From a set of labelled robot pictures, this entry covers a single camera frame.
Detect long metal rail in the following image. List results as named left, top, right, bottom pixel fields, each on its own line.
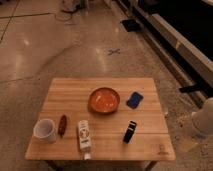
left=116, top=0, right=213, bottom=97

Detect white mug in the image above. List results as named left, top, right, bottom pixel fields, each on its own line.
left=33, top=119, right=57, bottom=143

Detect blue sponge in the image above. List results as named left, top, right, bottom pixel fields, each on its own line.
left=126, top=92, right=143, bottom=109

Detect white object at top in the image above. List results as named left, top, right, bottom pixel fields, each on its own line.
left=59, top=0, right=89, bottom=12

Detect wooden folding table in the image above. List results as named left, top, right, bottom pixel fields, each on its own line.
left=25, top=78, right=176, bottom=161

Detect orange round bowl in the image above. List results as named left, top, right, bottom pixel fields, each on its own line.
left=88, top=87, right=120, bottom=114

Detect black upright eraser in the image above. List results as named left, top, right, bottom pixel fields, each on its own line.
left=123, top=121, right=137, bottom=143

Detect red-brown small object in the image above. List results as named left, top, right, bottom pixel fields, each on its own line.
left=58, top=115, right=67, bottom=137

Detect white lying bottle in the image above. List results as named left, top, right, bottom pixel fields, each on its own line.
left=78, top=120, right=91, bottom=160

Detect black floor mat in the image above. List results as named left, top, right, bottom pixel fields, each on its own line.
left=121, top=19, right=141, bottom=32

